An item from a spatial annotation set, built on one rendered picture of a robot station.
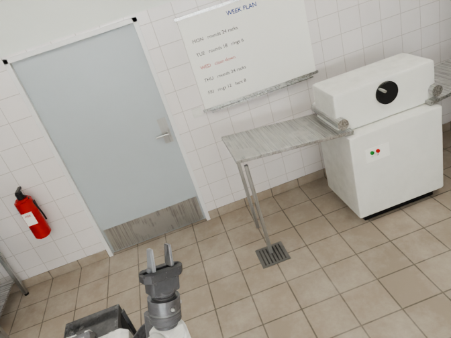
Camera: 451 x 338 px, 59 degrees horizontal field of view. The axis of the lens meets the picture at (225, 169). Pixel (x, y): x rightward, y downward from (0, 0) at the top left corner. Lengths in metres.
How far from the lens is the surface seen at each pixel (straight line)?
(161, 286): 1.10
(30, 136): 3.79
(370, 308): 3.04
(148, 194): 3.99
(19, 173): 3.95
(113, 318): 1.51
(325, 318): 3.01
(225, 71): 3.63
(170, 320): 1.13
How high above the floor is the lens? 2.34
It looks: 28 degrees down
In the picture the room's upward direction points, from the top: 18 degrees counter-clockwise
